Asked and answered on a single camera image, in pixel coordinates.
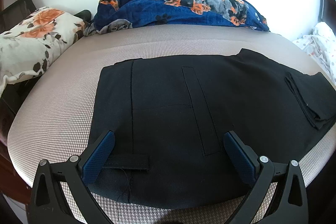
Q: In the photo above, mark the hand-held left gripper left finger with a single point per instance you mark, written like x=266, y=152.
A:
x=101, y=154

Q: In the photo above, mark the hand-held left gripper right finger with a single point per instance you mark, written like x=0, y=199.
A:
x=237, y=154

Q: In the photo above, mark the black pants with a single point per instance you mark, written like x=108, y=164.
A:
x=168, y=113

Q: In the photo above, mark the bed with houndstooth sheet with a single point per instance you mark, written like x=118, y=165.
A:
x=65, y=98

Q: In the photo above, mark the white floral pillow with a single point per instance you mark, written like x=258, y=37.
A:
x=31, y=37

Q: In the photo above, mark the white dotted cloth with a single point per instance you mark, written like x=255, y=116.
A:
x=319, y=43

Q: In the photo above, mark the dark object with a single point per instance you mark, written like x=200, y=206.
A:
x=84, y=15

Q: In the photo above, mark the blue dog-print blanket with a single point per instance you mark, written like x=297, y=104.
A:
x=178, y=11

